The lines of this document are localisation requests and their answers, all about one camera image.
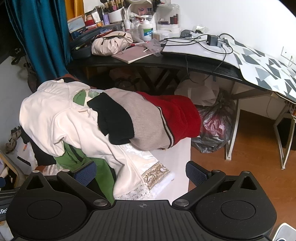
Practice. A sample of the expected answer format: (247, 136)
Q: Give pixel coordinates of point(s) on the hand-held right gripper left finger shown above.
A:
(85, 174)

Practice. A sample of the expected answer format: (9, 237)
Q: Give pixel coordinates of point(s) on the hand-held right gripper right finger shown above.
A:
(196, 174)

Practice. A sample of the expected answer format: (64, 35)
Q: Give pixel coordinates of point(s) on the cream sweatshirt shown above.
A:
(57, 120)

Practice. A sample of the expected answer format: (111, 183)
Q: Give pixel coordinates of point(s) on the green garment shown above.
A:
(69, 160)

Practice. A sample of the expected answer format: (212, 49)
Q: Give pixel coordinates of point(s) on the black garment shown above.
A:
(41, 153)

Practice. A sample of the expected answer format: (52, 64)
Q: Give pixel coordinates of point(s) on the white paper bag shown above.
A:
(25, 153)

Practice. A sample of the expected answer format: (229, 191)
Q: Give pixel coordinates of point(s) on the black plastic bag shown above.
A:
(215, 125)

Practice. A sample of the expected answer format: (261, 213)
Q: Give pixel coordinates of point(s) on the white garment with gold trim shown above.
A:
(138, 155)

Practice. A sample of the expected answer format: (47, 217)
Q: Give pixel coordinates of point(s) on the beige sandal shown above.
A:
(13, 139)

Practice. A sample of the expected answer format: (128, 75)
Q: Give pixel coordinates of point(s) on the black beige red striped sweater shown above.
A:
(143, 120)

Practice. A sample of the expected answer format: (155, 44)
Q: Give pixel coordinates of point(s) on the white plastic bag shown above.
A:
(196, 92)

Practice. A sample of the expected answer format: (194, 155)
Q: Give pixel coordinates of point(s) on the brown garment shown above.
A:
(67, 76)

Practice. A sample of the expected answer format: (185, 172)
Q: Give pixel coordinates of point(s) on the black desk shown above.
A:
(104, 60)

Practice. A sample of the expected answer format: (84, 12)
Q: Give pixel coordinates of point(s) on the geometric patterned mat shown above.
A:
(266, 69)

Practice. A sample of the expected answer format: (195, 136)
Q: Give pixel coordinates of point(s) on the pink notebook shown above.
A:
(131, 55)

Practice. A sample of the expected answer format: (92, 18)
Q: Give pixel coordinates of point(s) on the cream fabric bag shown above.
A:
(108, 45)

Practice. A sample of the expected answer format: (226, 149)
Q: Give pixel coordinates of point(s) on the clear plastic wrapper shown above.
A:
(153, 47)

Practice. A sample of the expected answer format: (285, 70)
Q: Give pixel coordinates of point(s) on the dark computer mouse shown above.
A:
(185, 33)

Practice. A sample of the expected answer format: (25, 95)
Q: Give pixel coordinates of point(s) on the teal curtain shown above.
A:
(41, 34)

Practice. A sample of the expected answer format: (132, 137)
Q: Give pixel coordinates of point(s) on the blue box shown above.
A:
(76, 26)

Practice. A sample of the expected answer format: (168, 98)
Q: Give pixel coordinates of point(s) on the white lotion pump bottle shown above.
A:
(145, 31)

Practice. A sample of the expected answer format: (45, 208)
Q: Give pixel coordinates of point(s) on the purple bottle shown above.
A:
(106, 19)

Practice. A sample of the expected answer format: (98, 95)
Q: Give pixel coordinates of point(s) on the clear cosmetic organiser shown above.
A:
(166, 20)

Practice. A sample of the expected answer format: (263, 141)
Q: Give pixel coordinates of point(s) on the white brush cup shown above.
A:
(115, 16)

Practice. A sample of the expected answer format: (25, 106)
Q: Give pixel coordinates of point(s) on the yellow cloth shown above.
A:
(78, 8)

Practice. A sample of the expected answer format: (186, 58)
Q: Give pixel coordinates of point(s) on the round white mirror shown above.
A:
(141, 10)

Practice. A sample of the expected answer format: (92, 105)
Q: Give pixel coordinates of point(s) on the white desk frame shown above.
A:
(232, 129)

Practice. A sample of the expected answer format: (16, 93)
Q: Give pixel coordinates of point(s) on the white wall outlet panel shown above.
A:
(286, 54)

